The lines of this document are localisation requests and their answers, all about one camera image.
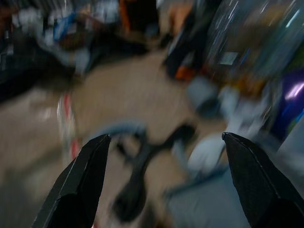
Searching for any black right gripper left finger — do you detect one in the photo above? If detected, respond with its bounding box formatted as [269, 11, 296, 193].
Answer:
[31, 134, 112, 228]

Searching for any white crumpled trash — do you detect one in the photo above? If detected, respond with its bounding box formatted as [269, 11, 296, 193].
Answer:
[187, 139, 228, 176]

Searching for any black curved floor object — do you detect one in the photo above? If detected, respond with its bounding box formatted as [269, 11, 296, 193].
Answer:
[111, 124, 198, 221]

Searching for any purple blue ball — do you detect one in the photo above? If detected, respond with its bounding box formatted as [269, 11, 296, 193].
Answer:
[270, 66, 304, 141]

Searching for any red white striped tape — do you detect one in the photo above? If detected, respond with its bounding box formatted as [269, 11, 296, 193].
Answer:
[57, 92, 80, 162]

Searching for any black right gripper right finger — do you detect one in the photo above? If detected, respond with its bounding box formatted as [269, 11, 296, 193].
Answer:
[221, 132, 304, 228]

